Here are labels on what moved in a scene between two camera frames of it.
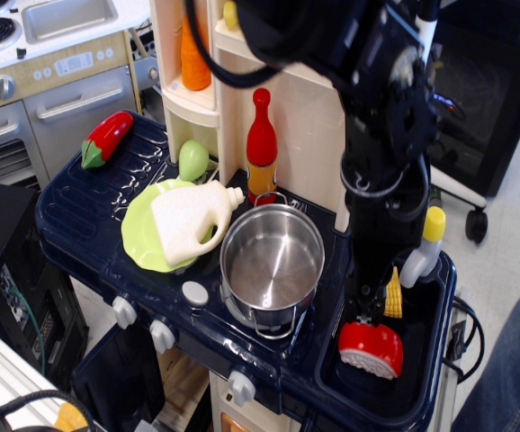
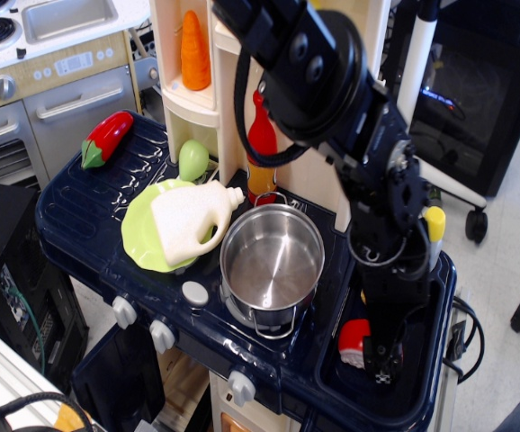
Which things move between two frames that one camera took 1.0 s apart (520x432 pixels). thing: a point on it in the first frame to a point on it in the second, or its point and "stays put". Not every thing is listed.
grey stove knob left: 125,311 stays put
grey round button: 194,293 stays put
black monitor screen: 488,56 stays put
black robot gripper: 383,229 to 390,297
